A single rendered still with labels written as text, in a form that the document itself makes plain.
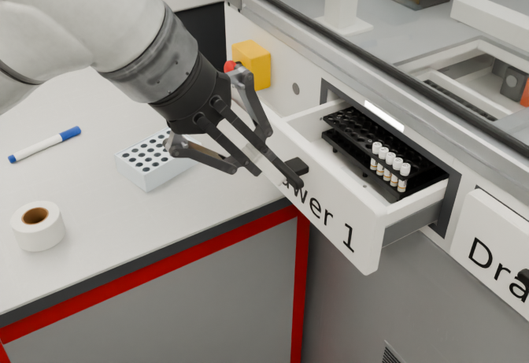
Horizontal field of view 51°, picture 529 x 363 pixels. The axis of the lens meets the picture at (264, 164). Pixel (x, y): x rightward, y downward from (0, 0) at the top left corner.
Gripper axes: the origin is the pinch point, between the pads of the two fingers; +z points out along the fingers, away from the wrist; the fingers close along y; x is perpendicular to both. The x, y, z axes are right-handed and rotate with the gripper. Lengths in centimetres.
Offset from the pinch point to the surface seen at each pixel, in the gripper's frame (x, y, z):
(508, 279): -25.5, 10.3, 16.6
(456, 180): -14.1, 15.4, 12.4
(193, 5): 80, 16, 26
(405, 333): -12.5, -3.9, 40.1
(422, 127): -7.3, 17.7, 8.8
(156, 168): 23.0, -13.0, 7.0
